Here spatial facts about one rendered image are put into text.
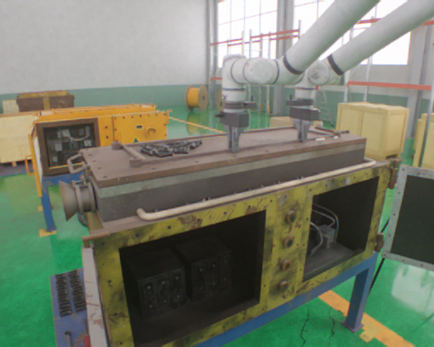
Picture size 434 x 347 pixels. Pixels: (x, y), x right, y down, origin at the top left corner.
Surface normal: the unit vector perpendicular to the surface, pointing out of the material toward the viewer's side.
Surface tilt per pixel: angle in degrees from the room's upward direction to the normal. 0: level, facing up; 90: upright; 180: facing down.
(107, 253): 90
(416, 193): 90
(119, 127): 90
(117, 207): 90
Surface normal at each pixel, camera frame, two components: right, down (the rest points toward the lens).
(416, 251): -0.58, 0.25
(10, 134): 0.52, 0.26
